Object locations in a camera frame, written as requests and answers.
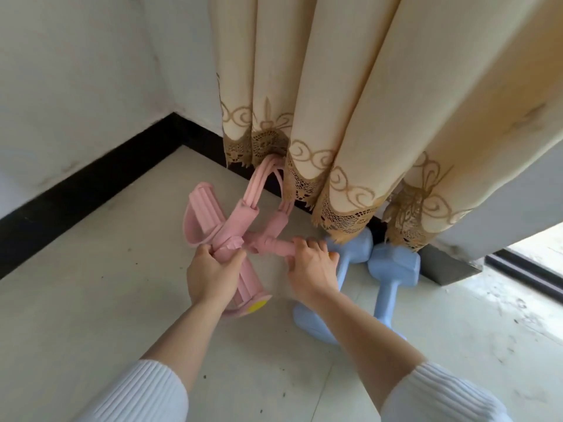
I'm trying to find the person's right hand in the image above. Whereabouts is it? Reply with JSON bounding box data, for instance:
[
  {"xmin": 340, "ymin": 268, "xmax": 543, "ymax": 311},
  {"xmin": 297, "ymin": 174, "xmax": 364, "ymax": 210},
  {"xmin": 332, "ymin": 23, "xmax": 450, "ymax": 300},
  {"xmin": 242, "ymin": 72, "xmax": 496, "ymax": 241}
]
[{"xmin": 286, "ymin": 237, "xmax": 340, "ymax": 304}]

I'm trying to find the person's left hand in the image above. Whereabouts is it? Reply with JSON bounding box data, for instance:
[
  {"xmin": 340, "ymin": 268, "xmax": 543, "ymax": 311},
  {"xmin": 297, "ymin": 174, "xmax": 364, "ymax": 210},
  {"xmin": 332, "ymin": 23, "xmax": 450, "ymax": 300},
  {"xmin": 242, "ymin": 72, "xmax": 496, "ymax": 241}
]
[{"xmin": 186, "ymin": 243, "xmax": 247, "ymax": 308}]

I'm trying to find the light blue dumbbell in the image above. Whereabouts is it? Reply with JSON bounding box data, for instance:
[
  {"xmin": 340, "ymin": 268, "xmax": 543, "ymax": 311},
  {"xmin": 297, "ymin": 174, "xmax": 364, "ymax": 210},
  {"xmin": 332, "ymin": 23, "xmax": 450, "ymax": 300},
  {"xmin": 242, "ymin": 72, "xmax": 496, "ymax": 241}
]
[
  {"xmin": 292, "ymin": 228, "xmax": 375, "ymax": 346},
  {"xmin": 367, "ymin": 242, "xmax": 421, "ymax": 339}
]

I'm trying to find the pink pedal resistance band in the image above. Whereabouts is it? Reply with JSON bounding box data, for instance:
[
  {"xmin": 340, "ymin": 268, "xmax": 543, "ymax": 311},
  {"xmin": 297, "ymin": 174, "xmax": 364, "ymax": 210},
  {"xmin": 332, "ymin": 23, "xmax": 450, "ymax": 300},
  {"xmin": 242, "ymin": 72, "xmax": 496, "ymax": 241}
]
[{"xmin": 182, "ymin": 153, "xmax": 308, "ymax": 319}]

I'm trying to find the person's left forearm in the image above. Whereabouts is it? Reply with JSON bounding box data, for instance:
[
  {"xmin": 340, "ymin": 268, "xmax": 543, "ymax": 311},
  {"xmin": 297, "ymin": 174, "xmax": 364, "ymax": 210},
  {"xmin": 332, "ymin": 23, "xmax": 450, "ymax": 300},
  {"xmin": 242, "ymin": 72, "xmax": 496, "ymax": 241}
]
[{"xmin": 74, "ymin": 298, "xmax": 229, "ymax": 422}]

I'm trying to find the person's right forearm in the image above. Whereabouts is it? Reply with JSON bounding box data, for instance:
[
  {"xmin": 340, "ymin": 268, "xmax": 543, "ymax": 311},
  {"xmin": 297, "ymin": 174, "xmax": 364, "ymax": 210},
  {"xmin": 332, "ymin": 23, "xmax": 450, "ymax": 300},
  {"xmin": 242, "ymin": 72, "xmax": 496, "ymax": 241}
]
[{"xmin": 307, "ymin": 290, "xmax": 513, "ymax": 422}]

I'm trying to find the grey skirting strip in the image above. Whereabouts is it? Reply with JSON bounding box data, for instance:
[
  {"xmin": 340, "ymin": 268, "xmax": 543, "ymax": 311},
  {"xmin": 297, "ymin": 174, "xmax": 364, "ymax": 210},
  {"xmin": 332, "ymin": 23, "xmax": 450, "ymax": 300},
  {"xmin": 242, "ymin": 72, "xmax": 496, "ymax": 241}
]
[{"xmin": 418, "ymin": 243, "xmax": 483, "ymax": 286}]

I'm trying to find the black baseboard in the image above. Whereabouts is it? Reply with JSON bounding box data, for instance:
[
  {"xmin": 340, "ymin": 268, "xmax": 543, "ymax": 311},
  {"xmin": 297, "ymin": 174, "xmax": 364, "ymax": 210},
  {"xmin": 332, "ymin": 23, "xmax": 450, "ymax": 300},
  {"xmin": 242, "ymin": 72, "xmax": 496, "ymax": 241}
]
[{"xmin": 0, "ymin": 111, "xmax": 388, "ymax": 280}]

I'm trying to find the beige lace-trimmed curtain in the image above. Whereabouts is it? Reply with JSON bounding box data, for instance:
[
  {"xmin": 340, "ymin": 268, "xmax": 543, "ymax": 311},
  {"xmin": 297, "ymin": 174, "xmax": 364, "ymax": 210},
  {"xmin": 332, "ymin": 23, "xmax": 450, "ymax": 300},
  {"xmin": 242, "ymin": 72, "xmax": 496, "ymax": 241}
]
[{"xmin": 209, "ymin": 0, "xmax": 563, "ymax": 253}]

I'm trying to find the dark sliding door track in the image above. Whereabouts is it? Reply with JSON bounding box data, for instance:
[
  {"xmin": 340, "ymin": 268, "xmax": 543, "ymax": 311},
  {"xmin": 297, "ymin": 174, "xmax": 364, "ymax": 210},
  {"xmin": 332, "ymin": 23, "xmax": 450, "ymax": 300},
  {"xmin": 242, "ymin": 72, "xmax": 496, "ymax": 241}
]
[{"xmin": 483, "ymin": 248, "xmax": 563, "ymax": 304}]

